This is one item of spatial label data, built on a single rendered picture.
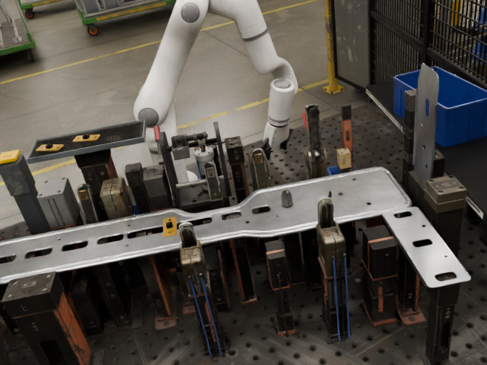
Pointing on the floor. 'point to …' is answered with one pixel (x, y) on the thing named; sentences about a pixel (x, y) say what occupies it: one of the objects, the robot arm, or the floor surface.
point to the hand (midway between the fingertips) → (275, 151)
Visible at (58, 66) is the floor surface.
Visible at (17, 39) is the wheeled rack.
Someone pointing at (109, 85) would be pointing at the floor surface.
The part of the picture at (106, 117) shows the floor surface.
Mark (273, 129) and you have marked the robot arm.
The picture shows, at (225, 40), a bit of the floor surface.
